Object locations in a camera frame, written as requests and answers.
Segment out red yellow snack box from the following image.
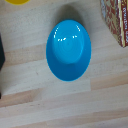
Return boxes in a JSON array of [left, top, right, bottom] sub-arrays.
[[99, 0, 128, 48]]

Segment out yellow plastic bowl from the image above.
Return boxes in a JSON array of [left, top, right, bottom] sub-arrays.
[[5, 0, 30, 6]]

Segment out blue plastic bowl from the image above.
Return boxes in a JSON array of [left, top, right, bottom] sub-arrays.
[[45, 19, 92, 82]]

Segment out black fabric storage box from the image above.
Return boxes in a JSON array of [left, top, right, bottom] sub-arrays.
[[0, 33, 6, 100]]

